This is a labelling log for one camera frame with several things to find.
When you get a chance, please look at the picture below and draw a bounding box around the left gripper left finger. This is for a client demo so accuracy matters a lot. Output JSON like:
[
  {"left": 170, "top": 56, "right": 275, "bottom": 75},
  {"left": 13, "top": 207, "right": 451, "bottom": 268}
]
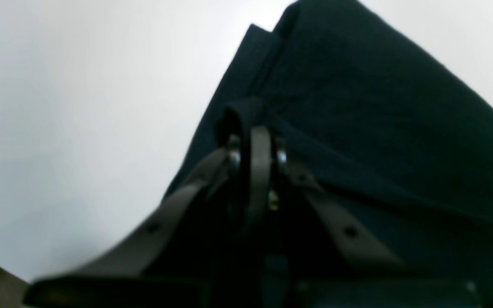
[{"left": 24, "top": 134, "right": 241, "bottom": 308}]

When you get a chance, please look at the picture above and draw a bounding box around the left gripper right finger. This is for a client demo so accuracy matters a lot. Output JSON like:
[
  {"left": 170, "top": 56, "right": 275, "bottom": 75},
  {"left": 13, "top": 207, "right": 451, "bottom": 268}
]
[{"left": 249, "top": 126, "right": 482, "bottom": 308}]

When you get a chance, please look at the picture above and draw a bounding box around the black T-shirt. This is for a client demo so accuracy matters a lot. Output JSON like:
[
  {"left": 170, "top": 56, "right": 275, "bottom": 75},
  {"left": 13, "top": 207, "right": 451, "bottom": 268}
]
[{"left": 166, "top": 0, "right": 493, "bottom": 308}]

